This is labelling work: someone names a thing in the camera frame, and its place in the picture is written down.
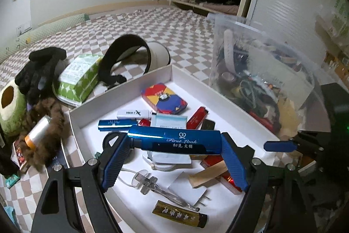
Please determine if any red patterned card box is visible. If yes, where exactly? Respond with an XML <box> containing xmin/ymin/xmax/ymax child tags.
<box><xmin>12</xmin><ymin>137</ymin><xmax>31</xmax><ymax>174</ymax></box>

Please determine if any white paper packet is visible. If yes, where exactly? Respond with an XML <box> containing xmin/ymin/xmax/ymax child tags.
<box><xmin>151</xmin><ymin>114</ymin><xmax>187</xmax><ymax>130</ymax></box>

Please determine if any wooden block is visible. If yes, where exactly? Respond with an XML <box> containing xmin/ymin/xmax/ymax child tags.
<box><xmin>189</xmin><ymin>161</ymin><xmax>228</xmax><ymax>190</ymax></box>

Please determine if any black and white sun visor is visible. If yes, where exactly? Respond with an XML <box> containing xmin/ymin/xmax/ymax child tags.
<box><xmin>98</xmin><ymin>34</ymin><xmax>171</xmax><ymax>90</ymax></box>

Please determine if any checked bed sheet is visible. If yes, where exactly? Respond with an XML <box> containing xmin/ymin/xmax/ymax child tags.
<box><xmin>0</xmin><ymin>5</ymin><xmax>219</xmax><ymax>233</ymax></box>

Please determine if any white tube with orange cap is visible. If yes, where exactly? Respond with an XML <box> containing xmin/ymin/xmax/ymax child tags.
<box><xmin>24</xmin><ymin>116</ymin><xmax>52</xmax><ymax>149</ymax></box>

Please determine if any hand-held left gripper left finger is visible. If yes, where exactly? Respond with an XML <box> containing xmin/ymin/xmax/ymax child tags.
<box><xmin>34</xmin><ymin>132</ymin><xmax>135</xmax><ymax>233</ymax></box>

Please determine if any clear plastic storage bin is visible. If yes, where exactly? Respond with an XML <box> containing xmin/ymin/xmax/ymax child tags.
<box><xmin>208</xmin><ymin>13</ymin><xmax>323</xmax><ymax>138</ymax></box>

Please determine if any white cardboard box tray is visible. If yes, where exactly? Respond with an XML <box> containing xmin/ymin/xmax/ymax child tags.
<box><xmin>68</xmin><ymin>64</ymin><xmax>279</xmax><ymax>233</ymax></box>

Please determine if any green avocado plush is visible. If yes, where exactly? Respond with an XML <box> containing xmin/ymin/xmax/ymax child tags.
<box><xmin>0</xmin><ymin>79</ymin><xmax>29</xmax><ymax>138</ymax></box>

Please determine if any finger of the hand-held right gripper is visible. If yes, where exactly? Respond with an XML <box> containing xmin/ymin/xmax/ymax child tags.
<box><xmin>263</xmin><ymin>137</ymin><xmax>308</xmax><ymax>153</ymax></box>

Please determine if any red lighter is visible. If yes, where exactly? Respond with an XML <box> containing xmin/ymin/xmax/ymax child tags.
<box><xmin>186</xmin><ymin>107</ymin><xmax>209</xmax><ymax>130</ymax></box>

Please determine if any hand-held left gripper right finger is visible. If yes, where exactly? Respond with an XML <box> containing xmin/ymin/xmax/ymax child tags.
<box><xmin>220</xmin><ymin>133</ymin><xmax>319</xmax><ymax>233</ymax></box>

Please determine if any colourful card box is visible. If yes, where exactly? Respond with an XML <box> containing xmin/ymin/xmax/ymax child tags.
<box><xmin>141</xmin><ymin>83</ymin><xmax>188</xmax><ymax>115</ymax></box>

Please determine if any black glove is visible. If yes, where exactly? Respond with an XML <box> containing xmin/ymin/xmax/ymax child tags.
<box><xmin>15</xmin><ymin>47</ymin><xmax>67</xmax><ymax>106</ymax></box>

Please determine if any small blue metallic box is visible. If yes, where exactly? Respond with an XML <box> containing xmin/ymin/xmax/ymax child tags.
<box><xmin>98</xmin><ymin>119</ymin><xmax>138</xmax><ymax>132</ymax></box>

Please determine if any white charger plug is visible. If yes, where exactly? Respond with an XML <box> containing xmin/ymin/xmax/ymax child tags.
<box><xmin>168</xmin><ymin>171</ymin><xmax>212</xmax><ymax>207</ymax></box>

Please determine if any long blue metallic box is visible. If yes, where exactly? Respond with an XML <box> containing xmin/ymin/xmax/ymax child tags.
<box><xmin>127</xmin><ymin>125</ymin><xmax>222</xmax><ymax>155</ymax></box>

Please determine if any white cable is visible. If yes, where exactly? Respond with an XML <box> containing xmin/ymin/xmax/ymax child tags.
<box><xmin>119</xmin><ymin>167</ymin><xmax>138</xmax><ymax>188</ymax></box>

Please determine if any red foil packet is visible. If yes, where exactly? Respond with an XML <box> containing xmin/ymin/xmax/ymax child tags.
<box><xmin>200</xmin><ymin>154</ymin><xmax>244</xmax><ymax>194</ymax></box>

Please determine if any clear plastic tool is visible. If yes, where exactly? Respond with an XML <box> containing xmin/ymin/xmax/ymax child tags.
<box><xmin>132</xmin><ymin>170</ymin><xmax>197</xmax><ymax>209</ymax></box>

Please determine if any small black lighter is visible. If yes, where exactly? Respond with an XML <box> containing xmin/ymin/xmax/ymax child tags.
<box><xmin>201</xmin><ymin>120</ymin><xmax>216</xmax><ymax>131</ymax></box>

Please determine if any green tissue pack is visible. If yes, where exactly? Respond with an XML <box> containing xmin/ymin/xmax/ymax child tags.
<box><xmin>53</xmin><ymin>54</ymin><xmax>103</xmax><ymax>108</ymax></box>

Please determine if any white lighter with X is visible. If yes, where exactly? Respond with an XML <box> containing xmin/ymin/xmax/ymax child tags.
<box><xmin>117</xmin><ymin>109</ymin><xmax>152</xmax><ymax>119</ymax></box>

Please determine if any small teal packet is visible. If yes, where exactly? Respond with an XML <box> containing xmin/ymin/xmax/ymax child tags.
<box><xmin>5</xmin><ymin>174</ymin><xmax>21</xmax><ymax>189</ymax></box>

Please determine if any gold and black box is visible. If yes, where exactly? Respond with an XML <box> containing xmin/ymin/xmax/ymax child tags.
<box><xmin>152</xmin><ymin>200</ymin><xmax>209</xmax><ymax>229</ymax></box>

